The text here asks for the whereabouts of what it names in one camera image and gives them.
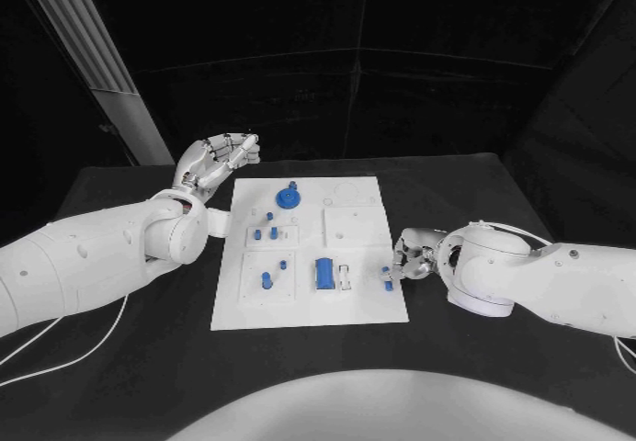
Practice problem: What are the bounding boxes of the white task board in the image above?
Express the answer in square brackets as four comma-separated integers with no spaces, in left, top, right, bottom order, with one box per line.
[210,175,411,332]

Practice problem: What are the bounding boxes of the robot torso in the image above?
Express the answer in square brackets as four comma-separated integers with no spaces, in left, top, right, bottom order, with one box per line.
[166,368,636,441]

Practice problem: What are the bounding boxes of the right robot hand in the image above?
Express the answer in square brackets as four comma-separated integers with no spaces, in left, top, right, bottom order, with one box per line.
[390,227,449,281]

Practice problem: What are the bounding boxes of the blue rectangular block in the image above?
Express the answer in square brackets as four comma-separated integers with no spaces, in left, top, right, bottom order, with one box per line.
[315,257,336,291]

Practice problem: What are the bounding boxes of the grey metal post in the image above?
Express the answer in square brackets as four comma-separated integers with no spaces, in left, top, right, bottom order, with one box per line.
[35,0,176,167]

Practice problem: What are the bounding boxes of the white cable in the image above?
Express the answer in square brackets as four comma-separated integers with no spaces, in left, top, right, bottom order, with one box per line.
[466,220,554,247]
[613,335,636,375]
[0,314,67,367]
[0,292,130,387]

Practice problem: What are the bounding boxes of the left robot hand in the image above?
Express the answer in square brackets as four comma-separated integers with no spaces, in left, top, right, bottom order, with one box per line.
[172,132,263,204]

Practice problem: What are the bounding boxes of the blue gear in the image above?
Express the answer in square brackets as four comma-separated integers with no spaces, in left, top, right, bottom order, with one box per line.
[274,188,303,209]

